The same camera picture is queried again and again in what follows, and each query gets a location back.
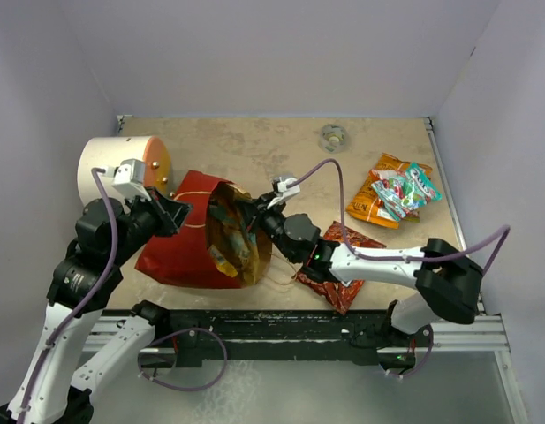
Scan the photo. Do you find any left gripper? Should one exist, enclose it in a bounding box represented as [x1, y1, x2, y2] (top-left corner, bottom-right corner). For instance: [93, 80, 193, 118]
[111, 185, 193, 264]

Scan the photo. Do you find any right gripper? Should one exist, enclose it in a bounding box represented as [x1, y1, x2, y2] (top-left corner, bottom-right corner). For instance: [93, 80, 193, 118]
[236, 190, 299, 261]

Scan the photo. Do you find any red paper bag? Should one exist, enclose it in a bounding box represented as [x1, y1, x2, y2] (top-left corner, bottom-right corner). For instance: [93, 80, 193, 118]
[135, 170, 248, 290]

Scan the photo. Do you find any orange kettle chips bag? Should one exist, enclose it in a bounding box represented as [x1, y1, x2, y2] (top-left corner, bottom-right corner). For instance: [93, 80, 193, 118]
[346, 154, 432, 229]

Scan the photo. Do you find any dark red snack pack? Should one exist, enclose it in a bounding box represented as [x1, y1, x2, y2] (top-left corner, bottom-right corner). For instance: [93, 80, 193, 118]
[293, 227, 386, 315]

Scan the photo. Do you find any teal snack pack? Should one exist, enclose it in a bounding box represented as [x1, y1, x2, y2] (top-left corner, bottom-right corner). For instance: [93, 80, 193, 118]
[371, 163, 443, 221]

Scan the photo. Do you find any gold teal chips bag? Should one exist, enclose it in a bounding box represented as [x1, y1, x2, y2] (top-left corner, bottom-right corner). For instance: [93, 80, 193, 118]
[205, 182, 272, 288]

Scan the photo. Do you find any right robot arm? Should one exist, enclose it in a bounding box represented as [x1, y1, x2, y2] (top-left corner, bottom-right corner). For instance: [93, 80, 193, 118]
[238, 193, 483, 345]

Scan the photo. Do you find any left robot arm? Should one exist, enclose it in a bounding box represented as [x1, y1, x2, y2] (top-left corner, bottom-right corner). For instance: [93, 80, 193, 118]
[0, 187, 193, 423]

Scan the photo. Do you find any white cylinder with orange end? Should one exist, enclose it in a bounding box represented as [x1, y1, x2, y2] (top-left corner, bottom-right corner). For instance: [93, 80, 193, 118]
[77, 136, 172, 206]

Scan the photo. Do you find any clear tape roll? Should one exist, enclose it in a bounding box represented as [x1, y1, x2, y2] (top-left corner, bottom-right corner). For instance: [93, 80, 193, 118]
[319, 125, 350, 154]

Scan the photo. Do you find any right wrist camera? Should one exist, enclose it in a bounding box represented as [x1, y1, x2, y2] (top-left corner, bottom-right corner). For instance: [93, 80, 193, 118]
[267, 173, 300, 209]

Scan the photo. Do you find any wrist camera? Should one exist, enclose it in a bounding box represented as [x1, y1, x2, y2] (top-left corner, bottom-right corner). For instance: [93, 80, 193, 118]
[103, 158, 150, 200]
[267, 173, 300, 209]

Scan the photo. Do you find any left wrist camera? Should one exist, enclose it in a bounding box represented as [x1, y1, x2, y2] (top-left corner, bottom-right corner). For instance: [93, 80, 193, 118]
[103, 158, 150, 200]

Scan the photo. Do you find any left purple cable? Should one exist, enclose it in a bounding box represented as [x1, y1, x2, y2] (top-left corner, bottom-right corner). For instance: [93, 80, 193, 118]
[18, 166, 121, 416]

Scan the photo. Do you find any purple cable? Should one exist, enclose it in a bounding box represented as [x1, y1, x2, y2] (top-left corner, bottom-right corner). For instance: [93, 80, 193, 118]
[18, 166, 121, 416]
[291, 158, 511, 277]

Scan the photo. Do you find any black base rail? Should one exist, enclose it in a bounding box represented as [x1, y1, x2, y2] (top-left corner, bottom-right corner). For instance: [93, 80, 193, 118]
[131, 300, 430, 369]

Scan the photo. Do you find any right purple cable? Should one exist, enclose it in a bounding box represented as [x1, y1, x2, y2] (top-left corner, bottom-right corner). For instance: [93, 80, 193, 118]
[291, 158, 511, 277]

